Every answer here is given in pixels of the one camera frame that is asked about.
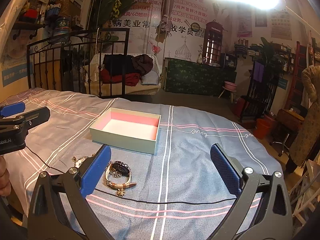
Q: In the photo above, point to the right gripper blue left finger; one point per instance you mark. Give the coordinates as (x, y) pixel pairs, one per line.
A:
(47, 217)

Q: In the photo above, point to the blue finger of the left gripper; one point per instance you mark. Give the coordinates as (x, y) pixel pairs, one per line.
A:
(33, 118)
(12, 109)

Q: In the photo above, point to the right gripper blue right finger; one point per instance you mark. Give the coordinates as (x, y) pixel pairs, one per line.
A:
(261, 210)

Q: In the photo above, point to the beige strap wristwatch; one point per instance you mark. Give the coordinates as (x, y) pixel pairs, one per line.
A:
(118, 169)

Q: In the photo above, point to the person's left hand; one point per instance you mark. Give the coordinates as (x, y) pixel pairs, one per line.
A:
(5, 185)

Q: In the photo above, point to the red bucket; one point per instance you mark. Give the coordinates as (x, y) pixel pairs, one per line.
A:
(262, 128)

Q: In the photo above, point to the grey plaid bed sheet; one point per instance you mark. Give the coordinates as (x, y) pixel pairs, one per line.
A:
(179, 193)

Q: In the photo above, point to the wooden side table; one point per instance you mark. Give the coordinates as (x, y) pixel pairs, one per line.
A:
(288, 124)

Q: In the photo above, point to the mint box with pink lining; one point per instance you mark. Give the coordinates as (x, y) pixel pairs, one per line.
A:
(127, 129)

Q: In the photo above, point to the red and dark clothes pile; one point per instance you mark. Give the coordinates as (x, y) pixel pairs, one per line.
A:
(134, 68)

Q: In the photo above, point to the light blue pillow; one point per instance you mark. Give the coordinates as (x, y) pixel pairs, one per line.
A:
(152, 78)

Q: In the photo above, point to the black clothes rack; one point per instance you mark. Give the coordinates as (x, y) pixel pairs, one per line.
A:
(261, 92)

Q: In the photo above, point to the pink basin on stool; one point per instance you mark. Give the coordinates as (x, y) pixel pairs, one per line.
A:
(231, 87)

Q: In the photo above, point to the green floral covered cabinet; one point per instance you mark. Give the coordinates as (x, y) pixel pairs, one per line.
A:
(186, 77)

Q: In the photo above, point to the red phone booth decoration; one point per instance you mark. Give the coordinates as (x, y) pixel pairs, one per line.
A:
(212, 43)

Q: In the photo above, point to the black iron bed frame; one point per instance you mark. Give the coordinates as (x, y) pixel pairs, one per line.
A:
(58, 62)

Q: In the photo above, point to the wall shelf with items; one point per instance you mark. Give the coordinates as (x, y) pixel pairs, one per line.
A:
(33, 17)

